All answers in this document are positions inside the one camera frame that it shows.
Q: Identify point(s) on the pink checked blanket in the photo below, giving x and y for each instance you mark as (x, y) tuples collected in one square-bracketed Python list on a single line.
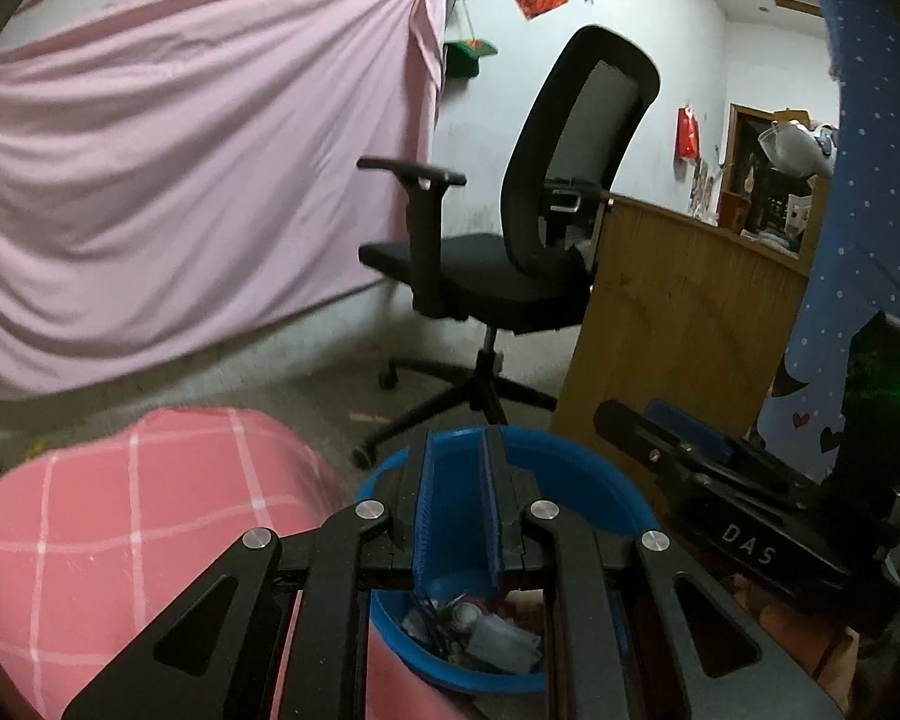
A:
[(120, 525)]

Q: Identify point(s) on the wooden desk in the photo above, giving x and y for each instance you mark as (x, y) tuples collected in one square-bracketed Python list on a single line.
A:
[(682, 315)]

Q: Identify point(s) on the green hanging ornament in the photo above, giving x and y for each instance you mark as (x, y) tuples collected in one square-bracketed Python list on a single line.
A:
[(469, 52)]

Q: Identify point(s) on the blue dotted cartoon curtain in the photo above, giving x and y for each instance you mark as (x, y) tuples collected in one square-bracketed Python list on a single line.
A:
[(870, 165)]

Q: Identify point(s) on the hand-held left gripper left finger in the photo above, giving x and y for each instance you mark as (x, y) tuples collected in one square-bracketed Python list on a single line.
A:
[(424, 517)]

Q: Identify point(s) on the pink hanging sheet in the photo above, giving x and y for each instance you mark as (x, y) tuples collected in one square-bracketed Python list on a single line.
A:
[(195, 187)]

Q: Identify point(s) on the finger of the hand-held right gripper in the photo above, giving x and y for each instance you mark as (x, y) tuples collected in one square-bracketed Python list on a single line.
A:
[(682, 426), (637, 439)]

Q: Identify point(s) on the black office chair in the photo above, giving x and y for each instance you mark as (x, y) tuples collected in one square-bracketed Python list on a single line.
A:
[(540, 165)]

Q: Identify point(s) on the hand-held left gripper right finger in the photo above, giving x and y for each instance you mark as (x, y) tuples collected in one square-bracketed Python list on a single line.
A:
[(491, 517)]

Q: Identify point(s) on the wooden cabinet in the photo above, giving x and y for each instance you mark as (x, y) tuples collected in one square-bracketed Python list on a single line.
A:
[(739, 165)]

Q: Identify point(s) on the red hanging bag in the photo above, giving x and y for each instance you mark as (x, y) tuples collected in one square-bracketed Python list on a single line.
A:
[(688, 133)]

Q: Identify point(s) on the person's right hand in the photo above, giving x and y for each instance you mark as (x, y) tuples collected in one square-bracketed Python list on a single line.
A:
[(802, 630)]

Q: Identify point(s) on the blue plastic bucket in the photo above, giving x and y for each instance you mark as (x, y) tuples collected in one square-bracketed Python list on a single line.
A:
[(570, 480)]

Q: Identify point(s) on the grey pouch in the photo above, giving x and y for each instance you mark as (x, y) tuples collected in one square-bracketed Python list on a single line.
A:
[(506, 637)]

